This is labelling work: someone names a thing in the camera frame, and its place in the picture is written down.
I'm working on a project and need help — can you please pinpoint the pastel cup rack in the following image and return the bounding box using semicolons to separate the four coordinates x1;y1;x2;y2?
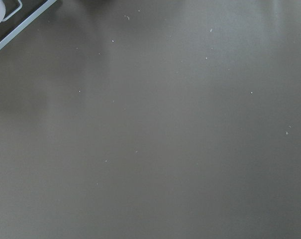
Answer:
0;0;56;50

